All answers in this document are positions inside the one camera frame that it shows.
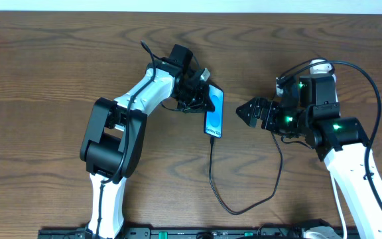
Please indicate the blue Samsung Galaxy smartphone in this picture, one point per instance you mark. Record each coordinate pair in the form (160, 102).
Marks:
(214, 119)

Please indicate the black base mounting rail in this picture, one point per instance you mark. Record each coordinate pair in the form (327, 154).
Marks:
(215, 233)

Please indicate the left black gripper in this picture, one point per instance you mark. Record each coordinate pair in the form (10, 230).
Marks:
(197, 100)

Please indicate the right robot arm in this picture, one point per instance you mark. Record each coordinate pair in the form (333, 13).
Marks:
(310, 109)

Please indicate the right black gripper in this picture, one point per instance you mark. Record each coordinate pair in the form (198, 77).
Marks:
(264, 113)

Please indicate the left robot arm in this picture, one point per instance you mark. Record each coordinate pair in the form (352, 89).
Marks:
(113, 141)

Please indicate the white power strip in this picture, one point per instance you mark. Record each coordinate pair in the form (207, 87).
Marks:
(318, 66)

